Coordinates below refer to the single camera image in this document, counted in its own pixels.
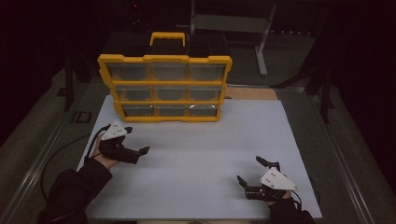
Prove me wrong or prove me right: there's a person's left hand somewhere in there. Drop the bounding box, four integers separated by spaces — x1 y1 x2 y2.
91 133 121 171

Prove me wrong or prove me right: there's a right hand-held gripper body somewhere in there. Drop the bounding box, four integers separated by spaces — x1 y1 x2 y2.
246 161 299 202

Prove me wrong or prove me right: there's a black rectangular floor frame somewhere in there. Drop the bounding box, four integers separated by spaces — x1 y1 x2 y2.
70 111 93 124

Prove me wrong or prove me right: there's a black angled stand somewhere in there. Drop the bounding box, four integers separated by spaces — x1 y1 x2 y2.
270 62 336 125

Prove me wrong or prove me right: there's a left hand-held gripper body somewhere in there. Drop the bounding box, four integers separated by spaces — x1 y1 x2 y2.
98 120 141 165

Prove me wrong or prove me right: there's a grey metal stand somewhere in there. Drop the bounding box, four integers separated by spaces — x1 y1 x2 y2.
177 0 278 77

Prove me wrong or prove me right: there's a black upright stand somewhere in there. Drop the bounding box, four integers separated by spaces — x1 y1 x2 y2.
64 55 77 112

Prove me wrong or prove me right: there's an aluminium rail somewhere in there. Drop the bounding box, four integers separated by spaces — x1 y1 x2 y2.
306 92 376 224
0 83 104 224

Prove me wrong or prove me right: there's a yellow black drawer organizer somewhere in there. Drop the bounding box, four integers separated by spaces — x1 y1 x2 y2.
97 31 233 123

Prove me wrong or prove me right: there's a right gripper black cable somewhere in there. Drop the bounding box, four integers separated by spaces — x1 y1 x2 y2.
290 189 304 209

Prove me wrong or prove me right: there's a person's right hand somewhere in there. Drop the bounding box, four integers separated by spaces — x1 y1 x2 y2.
267 189 292 205

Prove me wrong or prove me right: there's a wooden board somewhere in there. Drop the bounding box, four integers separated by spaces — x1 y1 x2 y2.
225 87 278 101

